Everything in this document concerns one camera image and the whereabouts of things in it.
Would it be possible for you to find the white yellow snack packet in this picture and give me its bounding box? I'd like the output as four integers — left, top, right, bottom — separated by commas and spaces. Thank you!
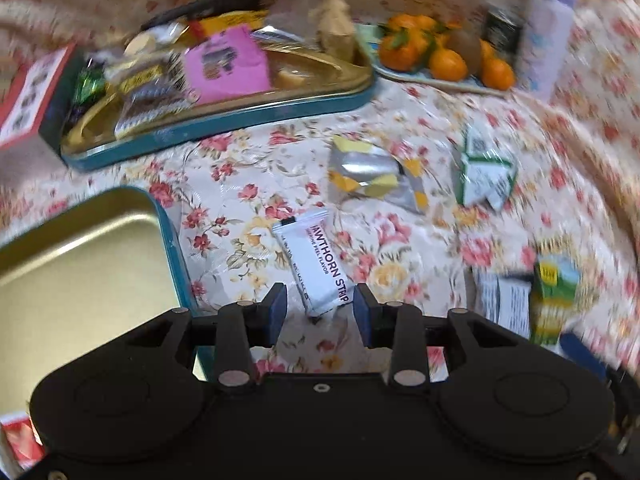
107, 25, 186, 86

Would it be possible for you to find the dark green drink can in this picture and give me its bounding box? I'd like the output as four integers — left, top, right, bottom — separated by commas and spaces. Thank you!
482, 2, 526, 56

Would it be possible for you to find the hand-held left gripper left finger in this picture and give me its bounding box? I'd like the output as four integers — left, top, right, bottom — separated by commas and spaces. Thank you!
125, 282, 288, 392

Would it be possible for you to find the brown paper snack bag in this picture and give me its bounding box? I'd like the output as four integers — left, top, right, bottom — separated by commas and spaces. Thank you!
307, 0, 358, 63

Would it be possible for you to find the green foil candy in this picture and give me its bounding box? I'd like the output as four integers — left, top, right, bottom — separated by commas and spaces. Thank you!
72, 67, 108, 111

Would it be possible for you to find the white strip snack packet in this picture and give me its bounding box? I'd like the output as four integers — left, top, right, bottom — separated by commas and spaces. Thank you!
271, 208, 351, 318

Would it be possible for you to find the clear striped snack packet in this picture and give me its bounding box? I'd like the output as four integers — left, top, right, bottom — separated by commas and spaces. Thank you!
114, 77, 201, 140

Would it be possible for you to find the clear wrapped brown pastry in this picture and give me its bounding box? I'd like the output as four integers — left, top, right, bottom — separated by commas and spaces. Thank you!
265, 55, 321, 88

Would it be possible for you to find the long black snack packet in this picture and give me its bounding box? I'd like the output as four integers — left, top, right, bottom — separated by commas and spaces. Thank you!
140, 0, 262, 31

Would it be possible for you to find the clear plastic snack bag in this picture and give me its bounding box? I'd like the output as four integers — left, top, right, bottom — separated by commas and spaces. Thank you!
265, 0, 326, 43

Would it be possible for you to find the silver yellow snack packet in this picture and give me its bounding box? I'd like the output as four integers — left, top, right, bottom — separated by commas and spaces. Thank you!
327, 135, 430, 215

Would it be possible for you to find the pink red box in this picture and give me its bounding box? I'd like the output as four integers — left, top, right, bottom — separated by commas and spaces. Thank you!
0, 42, 83, 188

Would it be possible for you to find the white fruit plate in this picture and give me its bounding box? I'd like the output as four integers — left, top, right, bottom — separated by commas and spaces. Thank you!
357, 22, 516, 96

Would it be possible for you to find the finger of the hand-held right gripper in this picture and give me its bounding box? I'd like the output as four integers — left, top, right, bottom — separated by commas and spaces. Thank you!
561, 331, 610, 377

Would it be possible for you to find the purple cartoon water bottle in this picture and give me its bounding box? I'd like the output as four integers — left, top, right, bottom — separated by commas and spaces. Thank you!
515, 0, 578, 103

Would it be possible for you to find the brown kiwi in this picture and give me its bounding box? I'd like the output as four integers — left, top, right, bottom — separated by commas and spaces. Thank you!
447, 29, 483, 75

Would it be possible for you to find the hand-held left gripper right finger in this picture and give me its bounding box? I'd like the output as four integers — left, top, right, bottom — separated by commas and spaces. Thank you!
352, 282, 521, 393

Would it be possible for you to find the pink snack packet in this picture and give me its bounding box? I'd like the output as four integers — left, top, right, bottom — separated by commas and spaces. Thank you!
182, 25, 273, 106

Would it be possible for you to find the white black snack packet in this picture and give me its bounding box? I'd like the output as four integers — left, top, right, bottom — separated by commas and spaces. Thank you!
472, 270, 533, 338

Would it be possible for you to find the green white snack packet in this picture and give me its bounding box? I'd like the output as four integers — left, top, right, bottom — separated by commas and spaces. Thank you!
450, 122, 518, 211

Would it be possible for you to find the pile of tangerines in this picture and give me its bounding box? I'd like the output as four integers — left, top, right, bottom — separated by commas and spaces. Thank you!
377, 12, 516, 91

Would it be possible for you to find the yellow orange snack packet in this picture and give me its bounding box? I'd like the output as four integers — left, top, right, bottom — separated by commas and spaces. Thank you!
192, 10, 271, 36

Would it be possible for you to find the teal tin with snacks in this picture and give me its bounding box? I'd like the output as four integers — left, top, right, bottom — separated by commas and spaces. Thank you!
60, 30, 377, 172

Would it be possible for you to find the green pea snack packet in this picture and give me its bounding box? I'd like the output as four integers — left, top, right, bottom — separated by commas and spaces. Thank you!
530, 252, 583, 346

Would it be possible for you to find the red white snack packet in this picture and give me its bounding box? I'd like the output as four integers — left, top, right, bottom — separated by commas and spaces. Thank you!
0, 410, 43, 466

